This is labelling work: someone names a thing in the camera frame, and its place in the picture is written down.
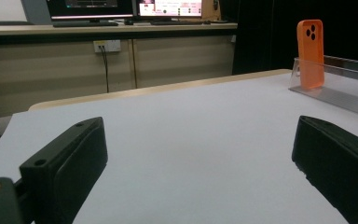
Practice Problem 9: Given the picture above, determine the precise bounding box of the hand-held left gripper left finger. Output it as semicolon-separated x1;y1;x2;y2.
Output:
19;116;109;224

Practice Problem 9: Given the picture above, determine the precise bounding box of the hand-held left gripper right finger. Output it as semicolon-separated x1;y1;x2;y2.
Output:
291;115;358;224

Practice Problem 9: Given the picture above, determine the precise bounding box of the clear plastic container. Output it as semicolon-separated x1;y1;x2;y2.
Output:
288;56;358;119

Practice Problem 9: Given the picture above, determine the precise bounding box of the orange phone case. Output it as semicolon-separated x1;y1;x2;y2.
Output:
296;19;325;91

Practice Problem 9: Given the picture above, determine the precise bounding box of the beige desk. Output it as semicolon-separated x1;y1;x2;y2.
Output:
0;21;239;120

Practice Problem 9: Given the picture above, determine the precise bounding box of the light wooden table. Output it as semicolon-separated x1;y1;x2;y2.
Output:
27;68;293;112

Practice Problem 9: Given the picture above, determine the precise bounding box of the white table mat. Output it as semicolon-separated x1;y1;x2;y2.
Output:
0;69;358;224

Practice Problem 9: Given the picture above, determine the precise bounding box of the black curtain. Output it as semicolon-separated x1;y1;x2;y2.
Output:
220;0;358;76

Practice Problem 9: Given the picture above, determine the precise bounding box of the black keyboard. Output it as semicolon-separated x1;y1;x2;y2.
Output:
52;20;119;28
150;20;213;26

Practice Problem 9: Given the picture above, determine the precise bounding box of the grey panel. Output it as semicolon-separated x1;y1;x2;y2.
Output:
21;0;53;25

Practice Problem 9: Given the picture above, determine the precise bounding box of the large black monitor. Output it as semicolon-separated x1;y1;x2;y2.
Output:
46;0;135;21

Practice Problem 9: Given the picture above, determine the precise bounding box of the monitor with bright screen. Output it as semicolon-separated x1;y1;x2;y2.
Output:
135;0;204;19

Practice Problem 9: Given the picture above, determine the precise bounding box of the brown cardboard box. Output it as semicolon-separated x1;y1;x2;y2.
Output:
202;0;222;21

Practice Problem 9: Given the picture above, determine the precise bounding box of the black power cable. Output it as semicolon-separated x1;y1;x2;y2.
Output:
100;45;111;93

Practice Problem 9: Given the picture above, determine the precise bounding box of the white wall socket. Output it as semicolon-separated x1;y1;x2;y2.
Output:
92;39;122;54

